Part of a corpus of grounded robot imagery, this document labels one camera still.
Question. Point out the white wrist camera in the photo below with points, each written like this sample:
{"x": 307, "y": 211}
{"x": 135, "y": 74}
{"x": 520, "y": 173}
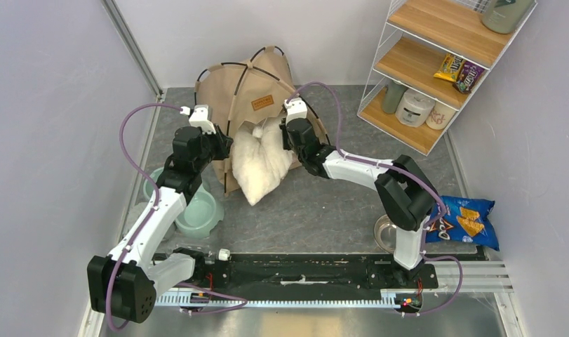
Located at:
{"x": 296, "y": 108}
{"x": 200, "y": 116}

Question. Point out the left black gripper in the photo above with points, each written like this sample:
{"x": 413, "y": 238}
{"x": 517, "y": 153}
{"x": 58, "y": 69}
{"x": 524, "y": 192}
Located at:
{"x": 224, "y": 144}

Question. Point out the tan fabric pet tent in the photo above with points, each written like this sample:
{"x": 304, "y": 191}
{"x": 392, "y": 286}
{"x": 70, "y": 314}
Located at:
{"x": 255, "y": 102}

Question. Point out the stainless steel bowl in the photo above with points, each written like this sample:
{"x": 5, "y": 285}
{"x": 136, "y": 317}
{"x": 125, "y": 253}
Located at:
{"x": 385, "y": 234}

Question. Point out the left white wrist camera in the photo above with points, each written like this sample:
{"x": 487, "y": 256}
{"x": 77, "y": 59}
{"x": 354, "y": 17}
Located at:
{"x": 200, "y": 116}

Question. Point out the clear plastic bottle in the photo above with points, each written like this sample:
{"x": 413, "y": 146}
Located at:
{"x": 198, "y": 252}

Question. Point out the long black tent pole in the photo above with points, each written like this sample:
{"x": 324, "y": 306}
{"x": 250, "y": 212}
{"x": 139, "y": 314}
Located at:
{"x": 270, "y": 62}

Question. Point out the yellow M&M's bag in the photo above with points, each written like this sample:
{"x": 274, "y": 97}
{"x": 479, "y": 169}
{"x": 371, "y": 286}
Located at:
{"x": 450, "y": 67}

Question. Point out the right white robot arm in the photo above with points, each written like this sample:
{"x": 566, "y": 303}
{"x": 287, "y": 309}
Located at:
{"x": 407, "y": 195}

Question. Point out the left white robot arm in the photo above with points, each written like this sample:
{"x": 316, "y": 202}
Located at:
{"x": 125, "y": 283}

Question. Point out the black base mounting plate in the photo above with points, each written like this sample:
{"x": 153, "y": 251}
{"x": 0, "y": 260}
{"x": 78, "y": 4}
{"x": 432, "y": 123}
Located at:
{"x": 310, "y": 276}

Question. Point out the mint green pet bowl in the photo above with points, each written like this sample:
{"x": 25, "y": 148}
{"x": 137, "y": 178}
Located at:
{"x": 194, "y": 217}

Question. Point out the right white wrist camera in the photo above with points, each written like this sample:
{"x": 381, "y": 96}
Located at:
{"x": 296, "y": 108}

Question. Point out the cream printed cup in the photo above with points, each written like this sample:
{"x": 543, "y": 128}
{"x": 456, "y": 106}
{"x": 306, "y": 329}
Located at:
{"x": 440, "y": 116}

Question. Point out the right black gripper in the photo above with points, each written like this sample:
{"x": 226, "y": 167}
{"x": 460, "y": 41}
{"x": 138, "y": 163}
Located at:
{"x": 285, "y": 145}

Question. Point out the grey-green jar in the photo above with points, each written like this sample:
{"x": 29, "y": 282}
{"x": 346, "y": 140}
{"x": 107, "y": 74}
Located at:
{"x": 503, "y": 16}

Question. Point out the white fluffy pillow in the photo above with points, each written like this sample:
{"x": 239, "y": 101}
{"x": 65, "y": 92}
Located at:
{"x": 259, "y": 161}

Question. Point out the green cylinder bottle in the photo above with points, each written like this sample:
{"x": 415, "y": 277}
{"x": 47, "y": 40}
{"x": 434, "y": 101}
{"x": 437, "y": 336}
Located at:
{"x": 393, "y": 96}

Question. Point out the white wire wooden shelf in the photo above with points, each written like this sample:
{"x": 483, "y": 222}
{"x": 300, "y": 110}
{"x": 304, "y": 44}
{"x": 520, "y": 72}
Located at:
{"x": 414, "y": 41}

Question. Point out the blue Doritos chip bag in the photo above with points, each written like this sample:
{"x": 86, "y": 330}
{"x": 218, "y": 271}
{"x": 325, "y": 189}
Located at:
{"x": 465, "y": 220}

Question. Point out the white toilet paper roll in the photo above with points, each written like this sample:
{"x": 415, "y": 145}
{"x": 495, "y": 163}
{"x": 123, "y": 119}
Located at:
{"x": 414, "y": 108}

